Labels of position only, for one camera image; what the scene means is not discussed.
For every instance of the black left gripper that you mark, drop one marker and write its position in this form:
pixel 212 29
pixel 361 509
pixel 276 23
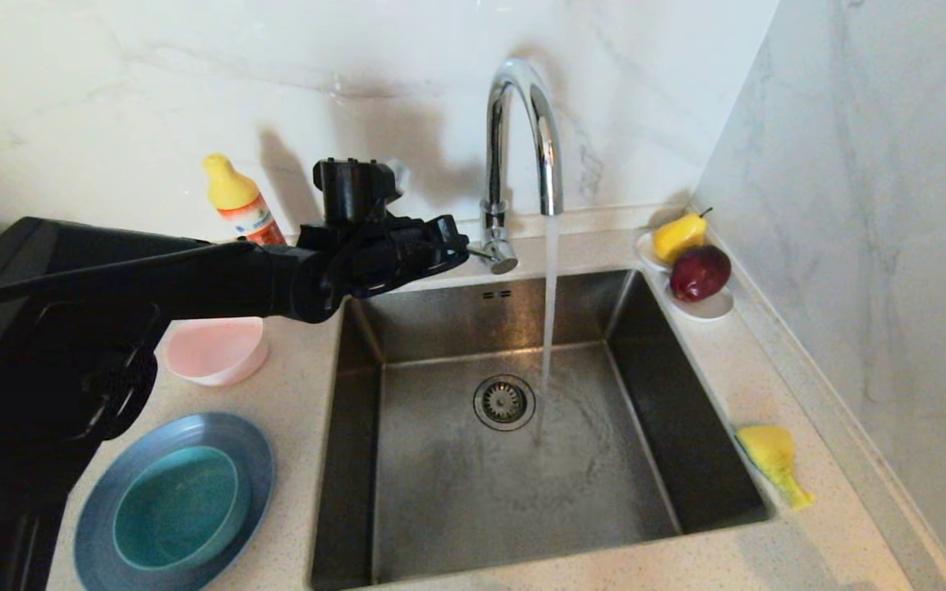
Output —
pixel 383 254

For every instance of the chrome gooseneck faucet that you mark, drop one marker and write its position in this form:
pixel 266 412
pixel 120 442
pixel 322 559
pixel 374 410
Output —
pixel 496 148

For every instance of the yellow capped dish soap bottle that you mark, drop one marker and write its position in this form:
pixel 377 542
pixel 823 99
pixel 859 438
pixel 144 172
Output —
pixel 231 189

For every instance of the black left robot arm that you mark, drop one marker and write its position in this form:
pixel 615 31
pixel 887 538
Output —
pixel 153 283

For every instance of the stainless steel sink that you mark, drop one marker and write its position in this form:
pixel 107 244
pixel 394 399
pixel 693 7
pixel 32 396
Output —
pixel 456 509

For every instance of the yellow sponge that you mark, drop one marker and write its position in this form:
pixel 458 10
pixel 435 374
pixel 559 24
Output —
pixel 762 451

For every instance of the metal drain strainer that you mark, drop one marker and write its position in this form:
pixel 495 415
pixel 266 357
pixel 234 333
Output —
pixel 504 403

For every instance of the yellow pear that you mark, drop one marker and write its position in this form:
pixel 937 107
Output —
pixel 678 236

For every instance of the dark red apple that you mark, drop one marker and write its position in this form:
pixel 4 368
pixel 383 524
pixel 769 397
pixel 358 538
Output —
pixel 699 273

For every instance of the pink plastic bowl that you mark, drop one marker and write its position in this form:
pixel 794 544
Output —
pixel 218 355

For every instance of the white fruit dish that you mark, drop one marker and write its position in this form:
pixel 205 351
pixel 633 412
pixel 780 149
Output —
pixel 711 310

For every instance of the teal bowl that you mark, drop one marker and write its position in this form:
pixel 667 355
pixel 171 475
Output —
pixel 177 509

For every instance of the large blue-grey plate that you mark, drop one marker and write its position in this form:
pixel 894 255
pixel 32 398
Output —
pixel 99 525

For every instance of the black left wrist camera bracket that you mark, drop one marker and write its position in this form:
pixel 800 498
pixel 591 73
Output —
pixel 397 176

